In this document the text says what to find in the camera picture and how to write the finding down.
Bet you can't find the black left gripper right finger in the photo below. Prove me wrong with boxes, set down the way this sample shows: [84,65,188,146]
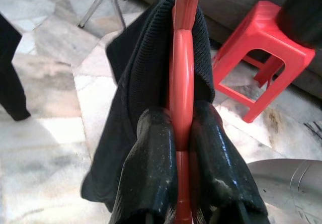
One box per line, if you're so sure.
[190,102,269,224]

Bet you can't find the red plastic stool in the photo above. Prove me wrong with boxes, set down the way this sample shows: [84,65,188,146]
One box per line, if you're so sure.
[212,0,316,123]

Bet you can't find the black jersey garment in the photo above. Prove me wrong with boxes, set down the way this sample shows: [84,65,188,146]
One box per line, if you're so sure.
[80,0,216,211]

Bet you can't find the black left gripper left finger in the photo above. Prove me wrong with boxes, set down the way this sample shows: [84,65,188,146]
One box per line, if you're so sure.
[110,107,177,224]

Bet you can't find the black plastic bucket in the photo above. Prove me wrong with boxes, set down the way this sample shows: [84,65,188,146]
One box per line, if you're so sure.
[276,0,322,50]

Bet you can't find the black T-shirt red collar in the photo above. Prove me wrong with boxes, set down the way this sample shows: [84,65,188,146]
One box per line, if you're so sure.
[0,14,31,121]

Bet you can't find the pinkish red plastic hanger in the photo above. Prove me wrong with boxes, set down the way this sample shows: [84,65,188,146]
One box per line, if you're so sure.
[165,0,214,224]

